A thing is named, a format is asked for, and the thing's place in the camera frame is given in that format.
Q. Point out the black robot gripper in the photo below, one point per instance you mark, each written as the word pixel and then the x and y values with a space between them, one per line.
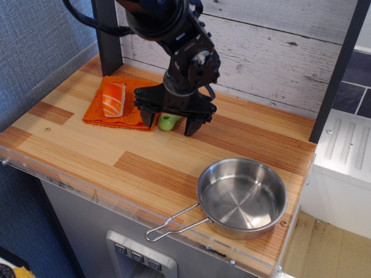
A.
pixel 196 107

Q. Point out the green handled grey spatula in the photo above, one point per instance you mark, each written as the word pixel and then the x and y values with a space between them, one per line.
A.
pixel 166 122

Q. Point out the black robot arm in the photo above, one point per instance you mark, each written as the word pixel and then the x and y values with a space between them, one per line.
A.
pixel 194 62

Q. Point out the orange folded cloth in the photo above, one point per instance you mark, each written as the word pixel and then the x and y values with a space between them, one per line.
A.
pixel 131 118

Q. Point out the salmon sushi toy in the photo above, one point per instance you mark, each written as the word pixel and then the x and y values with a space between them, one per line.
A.
pixel 113 99

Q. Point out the stainless steel pan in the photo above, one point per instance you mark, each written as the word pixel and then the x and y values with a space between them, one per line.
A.
pixel 240 199

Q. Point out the silver dispenser button panel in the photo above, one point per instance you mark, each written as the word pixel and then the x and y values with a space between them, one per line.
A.
pixel 131 258

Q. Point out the white ribbed appliance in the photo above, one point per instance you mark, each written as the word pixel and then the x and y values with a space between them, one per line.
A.
pixel 338 185

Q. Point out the yellow object bottom corner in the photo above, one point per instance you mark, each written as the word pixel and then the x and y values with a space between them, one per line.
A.
pixel 22 273

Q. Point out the dark grey left post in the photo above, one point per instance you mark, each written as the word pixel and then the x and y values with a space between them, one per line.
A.
pixel 109 46

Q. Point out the dark grey post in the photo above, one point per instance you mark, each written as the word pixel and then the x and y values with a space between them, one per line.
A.
pixel 347 48
pixel 109 46

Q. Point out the dark grey right post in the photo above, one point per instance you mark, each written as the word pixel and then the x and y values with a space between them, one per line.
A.
pixel 347 48

